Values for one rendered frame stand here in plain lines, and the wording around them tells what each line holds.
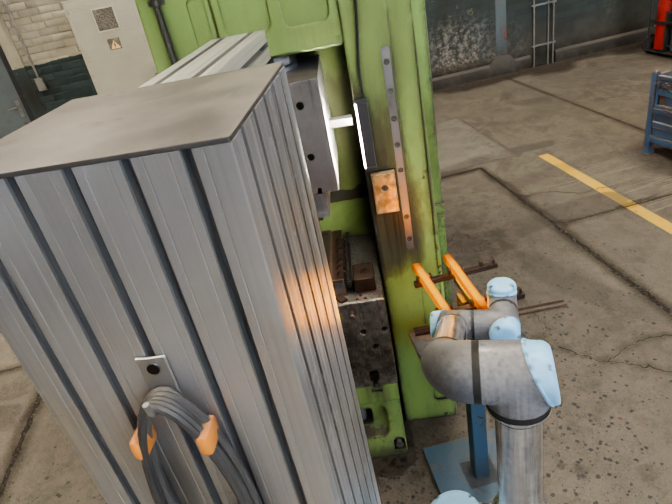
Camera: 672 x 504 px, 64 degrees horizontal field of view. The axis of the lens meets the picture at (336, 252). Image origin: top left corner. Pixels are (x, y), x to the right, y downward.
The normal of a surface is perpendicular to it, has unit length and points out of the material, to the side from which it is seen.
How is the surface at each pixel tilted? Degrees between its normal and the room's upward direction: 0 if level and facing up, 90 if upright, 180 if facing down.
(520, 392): 78
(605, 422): 0
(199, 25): 90
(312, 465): 90
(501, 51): 90
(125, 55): 90
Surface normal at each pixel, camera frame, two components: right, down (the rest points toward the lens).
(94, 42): 0.17, 0.47
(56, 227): -0.07, 0.51
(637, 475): -0.18, -0.85
